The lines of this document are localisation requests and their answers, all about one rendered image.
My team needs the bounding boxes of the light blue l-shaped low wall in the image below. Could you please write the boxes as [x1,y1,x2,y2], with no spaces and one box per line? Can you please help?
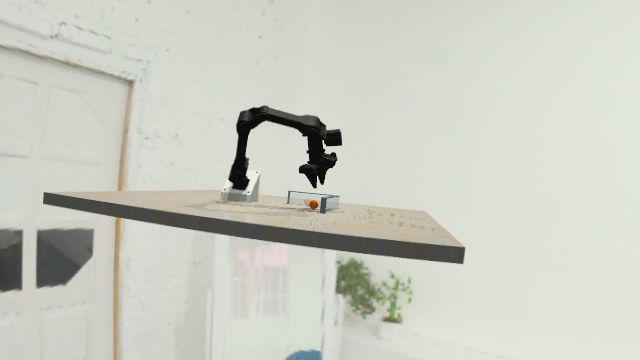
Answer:
[288,191,339,214]

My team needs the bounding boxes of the clear l-shaped low wall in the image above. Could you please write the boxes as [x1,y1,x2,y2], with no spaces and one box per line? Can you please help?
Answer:
[288,192,340,214]

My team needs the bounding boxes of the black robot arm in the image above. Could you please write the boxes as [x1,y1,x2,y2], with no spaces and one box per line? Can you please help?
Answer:
[228,105,342,191]

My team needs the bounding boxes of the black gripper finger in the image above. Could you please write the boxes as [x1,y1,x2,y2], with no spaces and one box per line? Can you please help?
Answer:
[317,167,329,185]
[305,171,320,189]

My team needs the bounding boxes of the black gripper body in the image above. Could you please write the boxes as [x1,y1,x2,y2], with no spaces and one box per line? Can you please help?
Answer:
[299,147,327,174]

